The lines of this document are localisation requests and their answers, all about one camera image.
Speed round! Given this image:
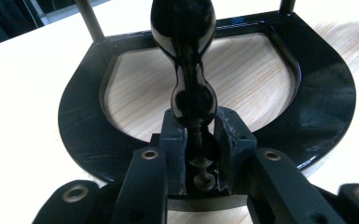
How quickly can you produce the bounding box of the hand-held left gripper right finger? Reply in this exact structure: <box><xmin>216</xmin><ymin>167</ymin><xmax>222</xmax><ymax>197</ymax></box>
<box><xmin>214</xmin><ymin>105</ymin><xmax>258</xmax><ymax>195</ymax></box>

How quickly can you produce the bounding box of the black metal rack post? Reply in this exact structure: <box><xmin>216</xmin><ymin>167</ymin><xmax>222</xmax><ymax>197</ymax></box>
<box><xmin>279</xmin><ymin>0</ymin><xmax>297</xmax><ymax>17</ymax></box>
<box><xmin>74</xmin><ymin>0</ymin><xmax>106</xmax><ymax>45</ymax></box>

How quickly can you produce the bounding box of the black glossy spindle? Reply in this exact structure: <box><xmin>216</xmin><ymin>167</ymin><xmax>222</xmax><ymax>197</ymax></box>
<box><xmin>150</xmin><ymin>0</ymin><xmax>217</xmax><ymax>192</ymax></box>

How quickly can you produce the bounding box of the dark curtain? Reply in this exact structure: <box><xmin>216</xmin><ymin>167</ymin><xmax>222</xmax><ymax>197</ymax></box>
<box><xmin>0</xmin><ymin>0</ymin><xmax>49</xmax><ymax>50</ymax></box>

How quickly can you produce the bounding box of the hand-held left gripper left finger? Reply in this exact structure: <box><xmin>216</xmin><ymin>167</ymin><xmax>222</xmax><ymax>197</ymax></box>
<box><xmin>159</xmin><ymin>108</ymin><xmax>188</xmax><ymax>195</ymax></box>

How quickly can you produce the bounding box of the black glossy rack base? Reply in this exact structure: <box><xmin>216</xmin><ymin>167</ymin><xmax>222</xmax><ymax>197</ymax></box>
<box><xmin>57</xmin><ymin>10</ymin><xmax>357</xmax><ymax>213</ymax></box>

